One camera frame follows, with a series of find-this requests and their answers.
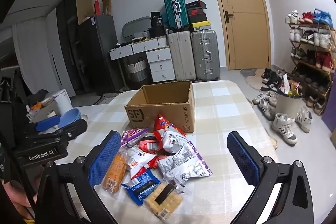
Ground beige slipper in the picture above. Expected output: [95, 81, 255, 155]
[266, 129, 279, 150]

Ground white cabinet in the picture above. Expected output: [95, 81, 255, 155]
[46, 8, 77, 98]

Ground black bag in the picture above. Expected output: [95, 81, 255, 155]
[150, 11, 166, 28]

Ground pile of loose sneakers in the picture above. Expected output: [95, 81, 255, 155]
[252, 68, 314, 146]

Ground red foil snack packet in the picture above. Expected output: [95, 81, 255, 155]
[148, 154, 169, 170]

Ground orange cracker packet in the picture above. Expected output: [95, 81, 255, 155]
[102, 153, 130, 195]

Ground beige suitcase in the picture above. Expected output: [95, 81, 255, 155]
[167, 30, 197, 82]

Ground silver purple snack bag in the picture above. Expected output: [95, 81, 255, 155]
[157, 141, 213, 186]

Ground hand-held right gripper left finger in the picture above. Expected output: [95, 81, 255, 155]
[34, 130, 122, 224]

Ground purple snack packet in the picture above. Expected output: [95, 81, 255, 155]
[121, 128, 149, 149]

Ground brown paper box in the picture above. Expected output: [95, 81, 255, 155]
[102, 0, 112, 16]

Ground beige cracker packet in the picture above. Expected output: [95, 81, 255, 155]
[142, 181, 184, 221]

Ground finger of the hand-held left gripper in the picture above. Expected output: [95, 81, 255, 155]
[25, 119, 88, 147]
[26, 115, 61, 134]

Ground person's left hand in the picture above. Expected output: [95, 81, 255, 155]
[3, 178, 38, 215]

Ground stack of blue bowls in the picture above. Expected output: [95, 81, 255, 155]
[59, 108, 82, 129]

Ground white waste bin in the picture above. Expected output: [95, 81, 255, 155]
[275, 91, 303, 120]

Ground grey oval tray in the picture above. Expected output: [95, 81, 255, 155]
[121, 16, 152, 42]

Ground tan wooden door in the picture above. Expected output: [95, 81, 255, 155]
[205, 0, 271, 71]

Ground dark wardrobe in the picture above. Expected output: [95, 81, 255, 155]
[56, 0, 93, 96]

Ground beige round doormat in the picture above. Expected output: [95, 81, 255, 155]
[240, 69, 266, 90]

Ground woven laundry basket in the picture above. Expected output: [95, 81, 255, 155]
[123, 57, 150, 82]

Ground black refrigerator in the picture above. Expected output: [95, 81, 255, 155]
[77, 15, 124, 96]

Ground shoe rack with shoes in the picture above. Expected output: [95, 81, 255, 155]
[286, 8, 335, 114]

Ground white dark-print snack bag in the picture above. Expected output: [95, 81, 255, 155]
[161, 126, 187, 154]

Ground brown cardboard box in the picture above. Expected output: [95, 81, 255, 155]
[124, 80, 195, 132]

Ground silver suitcase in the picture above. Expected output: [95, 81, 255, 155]
[190, 29, 221, 82]

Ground dark cloth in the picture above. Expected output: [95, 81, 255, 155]
[28, 90, 57, 109]

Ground white drawer desk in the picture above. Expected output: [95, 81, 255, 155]
[109, 36, 176, 83]

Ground white lidded container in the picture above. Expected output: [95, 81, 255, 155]
[52, 89, 72, 116]

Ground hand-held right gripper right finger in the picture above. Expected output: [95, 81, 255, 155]
[226, 131, 314, 224]

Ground red cone snack bag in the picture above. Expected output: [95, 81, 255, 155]
[154, 114, 174, 140]

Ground blue cookie packet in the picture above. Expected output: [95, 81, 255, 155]
[121, 168, 161, 207]

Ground small red snack packet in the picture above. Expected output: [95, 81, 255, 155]
[139, 135, 161, 154]

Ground teal suitcase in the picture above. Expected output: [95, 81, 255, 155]
[162, 0, 189, 30]

